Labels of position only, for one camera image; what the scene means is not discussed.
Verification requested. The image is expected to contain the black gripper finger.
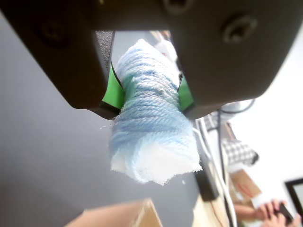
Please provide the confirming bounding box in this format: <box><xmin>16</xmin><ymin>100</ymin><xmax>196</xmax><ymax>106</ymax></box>
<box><xmin>132</xmin><ymin>0</ymin><xmax>303</xmax><ymax>120</ymax></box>
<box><xmin>0</xmin><ymin>0</ymin><xmax>133</xmax><ymax>120</ymax></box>

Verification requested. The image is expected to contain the light blue yarn-wrapped block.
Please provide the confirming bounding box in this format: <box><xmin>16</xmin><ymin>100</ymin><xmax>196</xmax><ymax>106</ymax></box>
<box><xmin>99</xmin><ymin>39</ymin><xmax>203</xmax><ymax>186</ymax></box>

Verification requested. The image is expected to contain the person bare forearm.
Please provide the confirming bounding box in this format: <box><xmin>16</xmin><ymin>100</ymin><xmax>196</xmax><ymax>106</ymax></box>
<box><xmin>234</xmin><ymin>204</ymin><xmax>259</xmax><ymax>220</ymax></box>

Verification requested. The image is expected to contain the open brown cardboard box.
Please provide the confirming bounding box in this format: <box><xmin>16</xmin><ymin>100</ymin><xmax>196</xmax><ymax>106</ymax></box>
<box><xmin>63</xmin><ymin>198</ymin><xmax>164</xmax><ymax>227</ymax></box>

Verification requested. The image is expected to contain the person bare hand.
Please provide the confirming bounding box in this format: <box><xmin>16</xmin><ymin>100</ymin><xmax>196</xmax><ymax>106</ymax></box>
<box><xmin>257</xmin><ymin>200</ymin><xmax>286</xmax><ymax>220</ymax></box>
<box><xmin>261</xmin><ymin>212</ymin><xmax>303</xmax><ymax>227</ymax></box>

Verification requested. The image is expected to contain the white plastic bag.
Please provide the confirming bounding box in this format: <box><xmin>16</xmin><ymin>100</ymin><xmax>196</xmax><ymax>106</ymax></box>
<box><xmin>155</xmin><ymin>39</ymin><xmax>178</xmax><ymax>61</ymax></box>

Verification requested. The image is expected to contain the checkered black white cloth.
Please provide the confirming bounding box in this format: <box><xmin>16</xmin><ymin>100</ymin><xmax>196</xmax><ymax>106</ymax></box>
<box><xmin>222</xmin><ymin>138</ymin><xmax>260</xmax><ymax>167</ymax></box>

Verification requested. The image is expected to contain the dark grey table mat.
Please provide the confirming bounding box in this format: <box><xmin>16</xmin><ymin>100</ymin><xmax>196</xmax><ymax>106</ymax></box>
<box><xmin>0</xmin><ymin>11</ymin><xmax>202</xmax><ymax>227</ymax></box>

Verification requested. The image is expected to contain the black power adapter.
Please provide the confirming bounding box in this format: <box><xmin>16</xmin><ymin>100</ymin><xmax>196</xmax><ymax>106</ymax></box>
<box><xmin>195</xmin><ymin>165</ymin><xmax>220</xmax><ymax>202</ymax></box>

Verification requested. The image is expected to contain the small carton with red marks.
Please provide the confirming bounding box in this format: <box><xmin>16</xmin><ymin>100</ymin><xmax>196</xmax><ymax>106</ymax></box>
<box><xmin>231</xmin><ymin>169</ymin><xmax>262</xmax><ymax>204</ymax></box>

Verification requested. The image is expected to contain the black framed screen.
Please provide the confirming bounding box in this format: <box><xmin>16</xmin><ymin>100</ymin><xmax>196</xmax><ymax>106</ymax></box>
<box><xmin>285</xmin><ymin>178</ymin><xmax>303</xmax><ymax>216</ymax></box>

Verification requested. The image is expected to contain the dark handheld phone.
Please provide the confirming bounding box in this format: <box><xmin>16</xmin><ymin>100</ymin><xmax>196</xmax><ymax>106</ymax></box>
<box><xmin>278</xmin><ymin>203</ymin><xmax>295</xmax><ymax>221</ymax></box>

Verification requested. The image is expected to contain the long white cable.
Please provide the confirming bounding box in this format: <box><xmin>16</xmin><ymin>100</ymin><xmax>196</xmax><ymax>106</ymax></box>
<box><xmin>194</xmin><ymin>118</ymin><xmax>238</xmax><ymax>227</ymax></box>

